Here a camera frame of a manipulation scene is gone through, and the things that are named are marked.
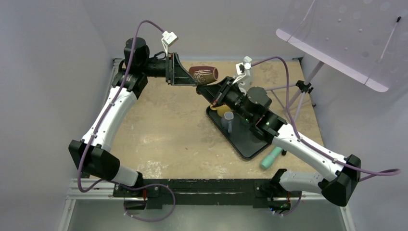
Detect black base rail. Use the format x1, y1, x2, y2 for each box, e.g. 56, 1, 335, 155
113, 179, 301, 211

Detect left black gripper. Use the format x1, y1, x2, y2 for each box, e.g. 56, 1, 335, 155
140, 52, 198, 86

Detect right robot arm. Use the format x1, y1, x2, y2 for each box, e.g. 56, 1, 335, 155
196, 77, 361, 207

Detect white metronome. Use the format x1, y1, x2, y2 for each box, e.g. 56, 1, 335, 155
239, 56, 254, 90

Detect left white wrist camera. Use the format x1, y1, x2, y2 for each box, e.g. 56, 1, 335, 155
161, 31, 178, 56

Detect brown mug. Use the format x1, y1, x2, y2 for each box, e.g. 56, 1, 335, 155
188, 66, 218, 86

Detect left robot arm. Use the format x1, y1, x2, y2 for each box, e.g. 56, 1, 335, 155
68, 38, 198, 197

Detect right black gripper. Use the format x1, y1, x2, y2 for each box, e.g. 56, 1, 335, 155
197, 77, 254, 123

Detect tripod stand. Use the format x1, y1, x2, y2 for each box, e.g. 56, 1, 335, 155
266, 61, 324, 121

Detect blue grey mug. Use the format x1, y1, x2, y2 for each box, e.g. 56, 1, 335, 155
221, 111, 234, 134

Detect yellow mug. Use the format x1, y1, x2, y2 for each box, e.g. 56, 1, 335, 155
210, 104, 232, 117

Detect black serving tray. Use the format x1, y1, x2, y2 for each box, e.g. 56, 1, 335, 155
205, 106, 271, 160

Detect teal bottle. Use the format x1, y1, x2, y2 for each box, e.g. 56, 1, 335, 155
260, 147, 283, 170

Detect white perforated board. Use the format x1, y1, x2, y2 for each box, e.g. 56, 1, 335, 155
276, 0, 408, 92

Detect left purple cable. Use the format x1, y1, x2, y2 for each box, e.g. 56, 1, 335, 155
77, 20, 176, 222

